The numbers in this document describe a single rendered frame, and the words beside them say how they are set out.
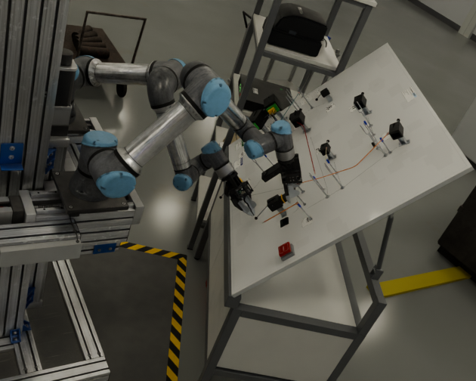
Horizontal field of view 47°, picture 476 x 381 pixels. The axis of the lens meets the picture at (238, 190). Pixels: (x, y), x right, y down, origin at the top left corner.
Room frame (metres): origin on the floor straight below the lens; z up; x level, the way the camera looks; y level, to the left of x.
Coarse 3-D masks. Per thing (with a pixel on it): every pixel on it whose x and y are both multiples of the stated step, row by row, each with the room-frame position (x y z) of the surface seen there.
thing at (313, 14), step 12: (288, 12) 2.99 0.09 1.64; (300, 12) 3.02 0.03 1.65; (312, 12) 3.13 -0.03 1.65; (264, 24) 3.08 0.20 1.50; (276, 24) 2.93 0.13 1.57; (288, 24) 2.93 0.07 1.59; (300, 24) 2.95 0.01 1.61; (312, 24) 2.97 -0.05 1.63; (324, 24) 3.00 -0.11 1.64; (276, 36) 2.92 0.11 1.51; (288, 36) 2.94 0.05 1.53; (300, 36) 2.96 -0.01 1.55; (312, 36) 2.97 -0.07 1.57; (288, 48) 2.95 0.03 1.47; (300, 48) 2.96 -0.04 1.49; (312, 48) 2.98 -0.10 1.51
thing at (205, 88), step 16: (192, 80) 1.66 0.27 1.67; (208, 80) 1.64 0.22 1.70; (192, 96) 1.60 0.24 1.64; (208, 96) 1.59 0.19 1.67; (224, 96) 1.64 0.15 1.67; (176, 112) 1.58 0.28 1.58; (192, 112) 1.59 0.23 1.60; (208, 112) 1.60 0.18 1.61; (160, 128) 1.55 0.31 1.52; (176, 128) 1.56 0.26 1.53; (128, 144) 1.52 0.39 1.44; (144, 144) 1.51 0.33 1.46; (160, 144) 1.53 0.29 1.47; (96, 160) 1.48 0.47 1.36; (112, 160) 1.46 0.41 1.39; (128, 160) 1.47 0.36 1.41; (144, 160) 1.50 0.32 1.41; (96, 176) 1.44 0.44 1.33; (112, 176) 1.41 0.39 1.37; (128, 176) 1.44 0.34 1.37; (112, 192) 1.42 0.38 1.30; (128, 192) 1.46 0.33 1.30
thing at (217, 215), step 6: (222, 186) 2.70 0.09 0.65; (222, 192) 2.64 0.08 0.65; (216, 198) 2.75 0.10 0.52; (222, 198) 2.59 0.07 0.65; (216, 204) 2.69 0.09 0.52; (222, 204) 2.53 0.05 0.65; (216, 210) 2.63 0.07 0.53; (222, 210) 2.48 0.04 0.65; (216, 216) 2.57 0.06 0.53; (222, 216) 2.42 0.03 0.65; (216, 222) 2.51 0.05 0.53; (222, 222) 2.37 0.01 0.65; (216, 228) 2.46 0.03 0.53; (222, 228) 2.32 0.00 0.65; (216, 234) 2.40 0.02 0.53; (222, 234) 2.28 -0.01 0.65; (210, 240) 2.49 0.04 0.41; (216, 240) 2.35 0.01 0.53; (222, 240) 2.23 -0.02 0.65; (210, 246) 2.44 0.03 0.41; (216, 246) 2.30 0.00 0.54; (210, 252) 2.38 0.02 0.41; (216, 252) 2.25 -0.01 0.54; (210, 258) 2.34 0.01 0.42; (210, 264) 2.29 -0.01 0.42; (210, 270) 2.24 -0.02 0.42
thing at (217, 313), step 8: (216, 264) 2.17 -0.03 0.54; (216, 272) 2.11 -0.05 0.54; (216, 280) 2.05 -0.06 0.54; (216, 288) 2.00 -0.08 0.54; (216, 296) 1.94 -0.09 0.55; (216, 304) 1.89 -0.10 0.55; (216, 312) 1.84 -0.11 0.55; (224, 312) 1.73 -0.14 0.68; (216, 320) 1.79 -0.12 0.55; (224, 320) 1.69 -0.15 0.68; (208, 328) 1.86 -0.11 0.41; (216, 328) 1.75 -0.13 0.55; (208, 336) 1.81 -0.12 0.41; (216, 336) 1.70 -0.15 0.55; (208, 344) 1.76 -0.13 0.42; (208, 352) 1.72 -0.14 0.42
